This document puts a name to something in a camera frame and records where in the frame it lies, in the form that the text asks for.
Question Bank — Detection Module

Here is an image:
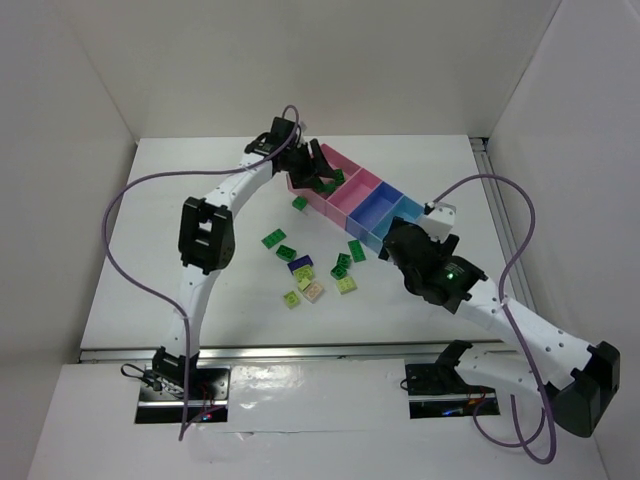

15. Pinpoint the small green lego brick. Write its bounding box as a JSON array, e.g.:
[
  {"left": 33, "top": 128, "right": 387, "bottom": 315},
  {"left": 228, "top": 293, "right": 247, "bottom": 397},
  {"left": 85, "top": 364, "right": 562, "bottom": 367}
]
[{"left": 322, "top": 182, "right": 336, "bottom": 194}]

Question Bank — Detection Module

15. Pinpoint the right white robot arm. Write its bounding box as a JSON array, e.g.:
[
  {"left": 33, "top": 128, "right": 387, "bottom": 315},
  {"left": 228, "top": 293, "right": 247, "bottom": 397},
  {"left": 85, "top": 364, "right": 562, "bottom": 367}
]
[{"left": 379, "top": 217, "right": 620, "bottom": 438}]

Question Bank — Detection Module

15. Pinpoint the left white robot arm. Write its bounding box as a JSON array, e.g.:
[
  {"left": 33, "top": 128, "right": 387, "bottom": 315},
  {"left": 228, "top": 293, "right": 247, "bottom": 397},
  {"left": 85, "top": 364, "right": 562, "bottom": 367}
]
[{"left": 152, "top": 117, "right": 334, "bottom": 388}]

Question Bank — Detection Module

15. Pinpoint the green lego near container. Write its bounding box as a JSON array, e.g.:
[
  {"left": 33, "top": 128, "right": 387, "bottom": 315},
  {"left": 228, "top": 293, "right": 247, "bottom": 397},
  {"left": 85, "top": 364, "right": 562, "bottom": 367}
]
[{"left": 292, "top": 196, "right": 308, "bottom": 211}]

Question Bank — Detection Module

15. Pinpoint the large pink container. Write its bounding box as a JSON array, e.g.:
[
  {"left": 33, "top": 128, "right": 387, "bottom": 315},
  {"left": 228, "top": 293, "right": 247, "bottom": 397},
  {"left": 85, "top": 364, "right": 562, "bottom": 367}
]
[{"left": 286, "top": 143, "right": 360, "bottom": 214}]

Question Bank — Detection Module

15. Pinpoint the small pink container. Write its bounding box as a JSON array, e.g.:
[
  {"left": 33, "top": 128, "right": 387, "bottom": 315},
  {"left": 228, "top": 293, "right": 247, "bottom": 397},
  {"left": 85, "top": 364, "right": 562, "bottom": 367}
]
[{"left": 326, "top": 168, "right": 382, "bottom": 229}]

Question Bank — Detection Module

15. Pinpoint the light blue container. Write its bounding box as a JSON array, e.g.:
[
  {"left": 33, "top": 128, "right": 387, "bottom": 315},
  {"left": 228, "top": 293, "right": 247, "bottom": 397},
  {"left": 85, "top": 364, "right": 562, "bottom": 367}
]
[{"left": 366, "top": 195, "right": 426, "bottom": 256}]

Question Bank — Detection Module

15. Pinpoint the long green lego brick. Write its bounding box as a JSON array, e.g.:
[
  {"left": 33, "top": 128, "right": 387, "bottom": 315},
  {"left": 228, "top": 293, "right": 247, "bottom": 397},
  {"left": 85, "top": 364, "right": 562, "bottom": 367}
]
[{"left": 261, "top": 229, "right": 287, "bottom": 249}]

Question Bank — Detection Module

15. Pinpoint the dark blue container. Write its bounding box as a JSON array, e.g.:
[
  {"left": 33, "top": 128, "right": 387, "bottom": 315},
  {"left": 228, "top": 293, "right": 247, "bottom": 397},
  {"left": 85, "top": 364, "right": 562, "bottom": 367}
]
[{"left": 346, "top": 182, "right": 402, "bottom": 245}]

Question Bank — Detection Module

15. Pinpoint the long green lego right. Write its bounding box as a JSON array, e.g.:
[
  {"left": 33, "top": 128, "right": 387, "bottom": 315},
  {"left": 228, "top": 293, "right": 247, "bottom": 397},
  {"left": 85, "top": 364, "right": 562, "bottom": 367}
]
[{"left": 347, "top": 240, "right": 366, "bottom": 263}]

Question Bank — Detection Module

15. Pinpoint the dark blue lego brick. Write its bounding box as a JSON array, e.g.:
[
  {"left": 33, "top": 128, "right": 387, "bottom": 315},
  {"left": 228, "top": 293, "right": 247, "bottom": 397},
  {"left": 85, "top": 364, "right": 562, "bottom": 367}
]
[{"left": 287, "top": 255, "right": 314, "bottom": 273}]

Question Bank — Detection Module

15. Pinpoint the lime lego brick right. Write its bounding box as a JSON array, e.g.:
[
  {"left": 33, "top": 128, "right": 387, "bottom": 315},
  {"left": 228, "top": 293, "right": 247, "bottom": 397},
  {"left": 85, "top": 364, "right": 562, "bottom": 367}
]
[{"left": 336, "top": 276, "right": 357, "bottom": 295}]

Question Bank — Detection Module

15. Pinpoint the lime lego brick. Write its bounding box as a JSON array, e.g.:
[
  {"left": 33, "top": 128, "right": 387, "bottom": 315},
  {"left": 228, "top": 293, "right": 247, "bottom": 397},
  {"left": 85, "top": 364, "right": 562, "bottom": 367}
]
[
  {"left": 283, "top": 291, "right": 301, "bottom": 309},
  {"left": 336, "top": 276, "right": 357, "bottom": 295},
  {"left": 293, "top": 265, "right": 315, "bottom": 283}
]

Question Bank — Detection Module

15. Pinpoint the green lego brick pair lower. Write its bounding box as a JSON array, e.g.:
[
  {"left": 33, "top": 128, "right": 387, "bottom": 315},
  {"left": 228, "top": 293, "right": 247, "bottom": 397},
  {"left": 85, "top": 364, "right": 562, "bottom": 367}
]
[{"left": 330, "top": 265, "right": 348, "bottom": 280}]

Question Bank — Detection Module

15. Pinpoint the lime lego brick upper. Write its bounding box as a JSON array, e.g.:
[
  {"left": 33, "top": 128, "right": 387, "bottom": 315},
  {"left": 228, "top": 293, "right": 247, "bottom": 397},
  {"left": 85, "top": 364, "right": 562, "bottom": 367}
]
[{"left": 293, "top": 265, "right": 315, "bottom": 283}]

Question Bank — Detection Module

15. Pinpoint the beige lego brick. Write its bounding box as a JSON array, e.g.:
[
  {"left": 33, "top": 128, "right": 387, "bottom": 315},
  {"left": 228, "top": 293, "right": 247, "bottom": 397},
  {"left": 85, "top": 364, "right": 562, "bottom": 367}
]
[{"left": 298, "top": 278, "right": 324, "bottom": 303}]

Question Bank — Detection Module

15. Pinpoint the lime lego brick lower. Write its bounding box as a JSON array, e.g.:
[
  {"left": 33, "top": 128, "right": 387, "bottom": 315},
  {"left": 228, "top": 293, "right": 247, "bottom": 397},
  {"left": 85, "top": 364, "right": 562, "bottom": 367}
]
[{"left": 283, "top": 291, "right": 301, "bottom": 309}]

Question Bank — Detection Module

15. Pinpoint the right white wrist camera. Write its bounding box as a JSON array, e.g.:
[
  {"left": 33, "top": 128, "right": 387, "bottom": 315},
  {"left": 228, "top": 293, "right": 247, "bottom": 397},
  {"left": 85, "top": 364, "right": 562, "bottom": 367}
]
[{"left": 418, "top": 202, "right": 456, "bottom": 243}]

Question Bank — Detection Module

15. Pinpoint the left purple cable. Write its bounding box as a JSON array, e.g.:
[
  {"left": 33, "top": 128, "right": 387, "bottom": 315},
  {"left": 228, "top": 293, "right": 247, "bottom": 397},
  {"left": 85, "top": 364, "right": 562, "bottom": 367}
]
[{"left": 102, "top": 104, "right": 304, "bottom": 441}]

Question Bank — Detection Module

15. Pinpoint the purple cable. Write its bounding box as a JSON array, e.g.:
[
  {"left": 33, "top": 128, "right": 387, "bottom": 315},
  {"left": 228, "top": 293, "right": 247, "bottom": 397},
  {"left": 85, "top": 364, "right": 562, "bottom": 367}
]
[
  {"left": 424, "top": 173, "right": 557, "bottom": 464},
  {"left": 102, "top": 104, "right": 304, "bottom": 441}
]

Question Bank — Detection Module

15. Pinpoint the aluminium front rail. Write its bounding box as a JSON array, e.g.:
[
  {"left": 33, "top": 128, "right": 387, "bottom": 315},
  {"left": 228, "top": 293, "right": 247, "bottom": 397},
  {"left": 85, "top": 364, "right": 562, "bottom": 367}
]
[{"left": 79, "top": 341, "right": 450, "bottom": 364}]

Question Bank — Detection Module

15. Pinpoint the aluminium side rail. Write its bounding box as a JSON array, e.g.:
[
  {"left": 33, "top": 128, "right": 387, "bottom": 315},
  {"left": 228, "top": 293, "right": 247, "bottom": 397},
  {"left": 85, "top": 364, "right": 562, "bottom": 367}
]
[{"left": 469, "top": 137, "right": 538, "bottom": 313}]

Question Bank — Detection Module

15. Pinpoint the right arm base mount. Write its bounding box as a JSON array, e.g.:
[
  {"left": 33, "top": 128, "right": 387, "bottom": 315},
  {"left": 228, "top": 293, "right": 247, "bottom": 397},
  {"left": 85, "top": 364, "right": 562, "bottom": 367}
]
[{"left": 399, "top": 363, "right": 500, "bottom": 420}]

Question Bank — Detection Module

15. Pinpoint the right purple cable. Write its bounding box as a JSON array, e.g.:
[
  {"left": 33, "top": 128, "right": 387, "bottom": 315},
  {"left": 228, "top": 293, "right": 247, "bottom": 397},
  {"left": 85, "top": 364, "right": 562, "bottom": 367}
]
[{"left": 424, "top": 173, "right": 557, "bottom": 464}]

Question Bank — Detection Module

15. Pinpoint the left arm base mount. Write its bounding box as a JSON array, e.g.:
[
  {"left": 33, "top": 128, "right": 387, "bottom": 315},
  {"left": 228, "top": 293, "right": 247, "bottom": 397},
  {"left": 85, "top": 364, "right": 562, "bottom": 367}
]
[{"left": 120, "top": 363, "right": 231, "bottom": 425}]

